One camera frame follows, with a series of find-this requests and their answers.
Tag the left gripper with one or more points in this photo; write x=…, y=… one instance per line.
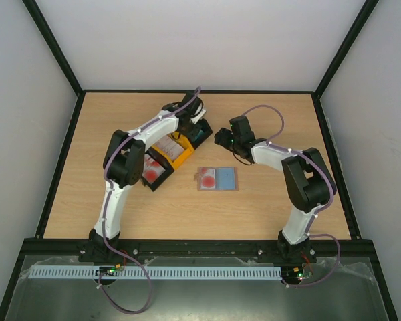
x=191, y=134

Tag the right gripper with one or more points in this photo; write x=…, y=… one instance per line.
x=224, y=138

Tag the black bin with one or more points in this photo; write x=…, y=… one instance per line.
x=168, y=171
x=206, y=129

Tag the yellow bin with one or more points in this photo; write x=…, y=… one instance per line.
x=185, y=143

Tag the white pink card stack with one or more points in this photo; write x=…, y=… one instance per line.
x=170, y=147

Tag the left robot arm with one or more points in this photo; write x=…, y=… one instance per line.
x=124, y=159

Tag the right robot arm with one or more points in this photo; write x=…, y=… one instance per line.
x=309, y=184

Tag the teal card stack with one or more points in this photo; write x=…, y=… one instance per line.
x=198, y=138

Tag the red white card stack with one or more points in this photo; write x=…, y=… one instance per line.
x=152, y=169

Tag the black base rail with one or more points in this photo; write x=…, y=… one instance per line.
x=261, y=251

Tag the black enclosure frame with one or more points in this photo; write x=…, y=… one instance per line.
x=354, y=247

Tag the grey slotted cable duct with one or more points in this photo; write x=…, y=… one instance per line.
x=155, y=273

